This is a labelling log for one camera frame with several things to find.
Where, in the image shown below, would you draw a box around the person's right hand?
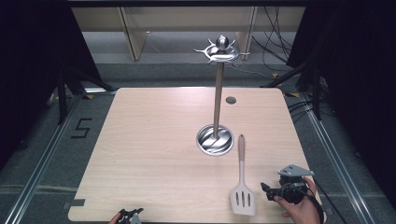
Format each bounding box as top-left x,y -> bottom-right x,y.
273,176 -> 327,224

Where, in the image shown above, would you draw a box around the hanging black cables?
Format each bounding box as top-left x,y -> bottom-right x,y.
250,6 -> 298,73

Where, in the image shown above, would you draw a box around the black floor cables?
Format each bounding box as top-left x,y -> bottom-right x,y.
287,98 -> 316,123

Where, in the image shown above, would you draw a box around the beige slotted spatula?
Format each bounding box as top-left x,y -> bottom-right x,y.
230,133 -> 258,217

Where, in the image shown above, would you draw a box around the black curtain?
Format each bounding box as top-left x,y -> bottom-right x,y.
0,0 -> 104,171
286,0 -> 396,175

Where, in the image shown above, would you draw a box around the beige wooden furniture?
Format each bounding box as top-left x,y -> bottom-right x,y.
70,6 -> 306,63

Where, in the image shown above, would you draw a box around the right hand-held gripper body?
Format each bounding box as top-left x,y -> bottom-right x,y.
276,163 -> 316,205

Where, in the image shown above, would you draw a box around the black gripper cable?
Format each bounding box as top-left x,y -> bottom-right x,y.
279,178 -> 349,224

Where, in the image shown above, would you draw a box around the aluminium floor rail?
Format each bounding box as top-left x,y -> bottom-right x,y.
299,92 -> 396,224
2,92 -> 83,224

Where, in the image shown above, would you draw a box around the metal utensil rack stand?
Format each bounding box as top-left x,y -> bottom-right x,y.
193,35 -> 251,157

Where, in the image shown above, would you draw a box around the black metal stand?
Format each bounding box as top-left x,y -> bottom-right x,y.
55,65 -> 115,126
261,60 -> 325,121

